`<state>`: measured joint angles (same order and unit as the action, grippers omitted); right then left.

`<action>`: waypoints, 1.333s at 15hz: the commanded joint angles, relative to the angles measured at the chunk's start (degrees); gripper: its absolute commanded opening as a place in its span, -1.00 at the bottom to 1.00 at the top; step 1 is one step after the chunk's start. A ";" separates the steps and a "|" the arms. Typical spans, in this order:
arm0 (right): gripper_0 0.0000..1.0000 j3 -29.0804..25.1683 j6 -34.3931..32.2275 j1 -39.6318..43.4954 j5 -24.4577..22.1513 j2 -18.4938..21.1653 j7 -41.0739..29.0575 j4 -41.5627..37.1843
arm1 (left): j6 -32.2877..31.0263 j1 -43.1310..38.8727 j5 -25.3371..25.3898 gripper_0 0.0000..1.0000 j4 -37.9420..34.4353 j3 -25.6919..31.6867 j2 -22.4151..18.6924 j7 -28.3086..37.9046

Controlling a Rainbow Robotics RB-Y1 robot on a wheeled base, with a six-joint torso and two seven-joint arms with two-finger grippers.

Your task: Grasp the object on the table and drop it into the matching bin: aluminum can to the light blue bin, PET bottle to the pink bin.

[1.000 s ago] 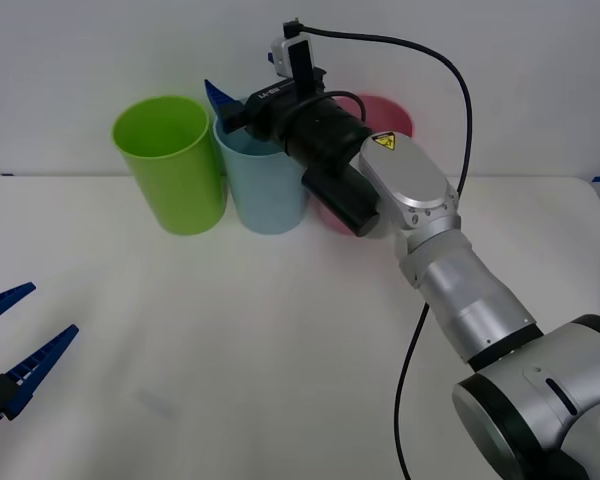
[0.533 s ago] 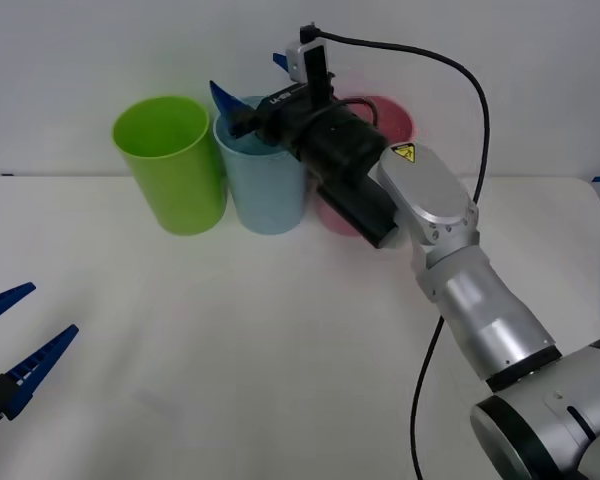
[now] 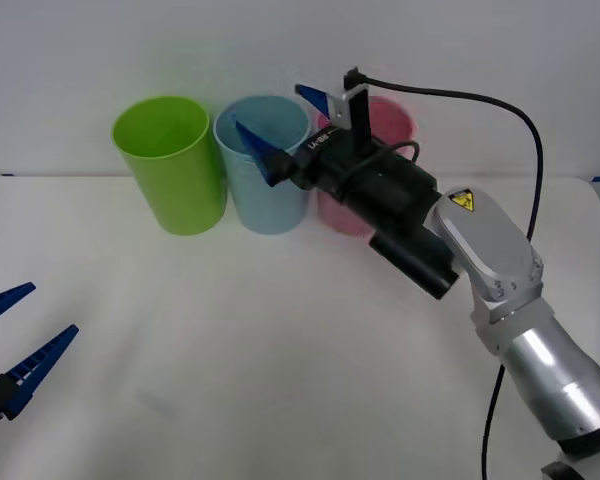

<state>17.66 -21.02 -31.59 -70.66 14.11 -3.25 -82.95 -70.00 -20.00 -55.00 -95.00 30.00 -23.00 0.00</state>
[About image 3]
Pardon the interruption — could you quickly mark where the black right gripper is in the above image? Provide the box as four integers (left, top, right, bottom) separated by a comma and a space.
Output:
234, 84, 397, 202

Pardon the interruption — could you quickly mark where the pale blue plastic bin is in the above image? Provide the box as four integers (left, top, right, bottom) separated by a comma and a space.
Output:
212, 94, 313, 236

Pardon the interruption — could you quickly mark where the pink plastic bin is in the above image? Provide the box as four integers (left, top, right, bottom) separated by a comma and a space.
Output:
313, 95, 415, 238

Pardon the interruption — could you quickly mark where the green plastic bin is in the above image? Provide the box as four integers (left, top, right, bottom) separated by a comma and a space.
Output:
111, 95, 227, 237

